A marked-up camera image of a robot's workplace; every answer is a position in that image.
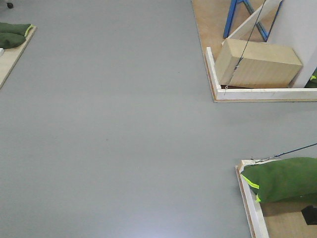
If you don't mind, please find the wooden block box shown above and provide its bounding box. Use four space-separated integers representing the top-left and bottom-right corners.
215 39 303 88

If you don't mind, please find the large green sandbag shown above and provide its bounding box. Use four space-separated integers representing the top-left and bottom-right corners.
241 157 317 205

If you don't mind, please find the wooden platform lower right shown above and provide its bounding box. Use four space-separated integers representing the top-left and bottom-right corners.
235 160 317 238

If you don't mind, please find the wooden platform left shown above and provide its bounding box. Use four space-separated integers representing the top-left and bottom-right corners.
0 26 37 88

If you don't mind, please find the green sandbag upper left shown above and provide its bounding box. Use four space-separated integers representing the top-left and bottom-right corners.
0 22 35 37

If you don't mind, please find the green sandbag lower left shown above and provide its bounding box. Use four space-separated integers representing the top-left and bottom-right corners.
0 33 26 49

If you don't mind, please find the black block on platform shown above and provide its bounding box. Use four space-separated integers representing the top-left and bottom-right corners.
301 205 317 225

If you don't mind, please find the dark rope to block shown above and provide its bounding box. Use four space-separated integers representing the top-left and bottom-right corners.
223 0 268 96

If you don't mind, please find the white wooden rail frame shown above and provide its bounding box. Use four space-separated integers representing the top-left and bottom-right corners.
205 47 317 102

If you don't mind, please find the dark blue guy rope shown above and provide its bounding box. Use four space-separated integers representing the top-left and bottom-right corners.
250 143 317 163

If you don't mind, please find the blue metal brace frame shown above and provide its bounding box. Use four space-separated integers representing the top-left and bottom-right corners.
223 0 283 42

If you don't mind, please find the white wall panel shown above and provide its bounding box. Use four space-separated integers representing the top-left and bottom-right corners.
268 0 317 88

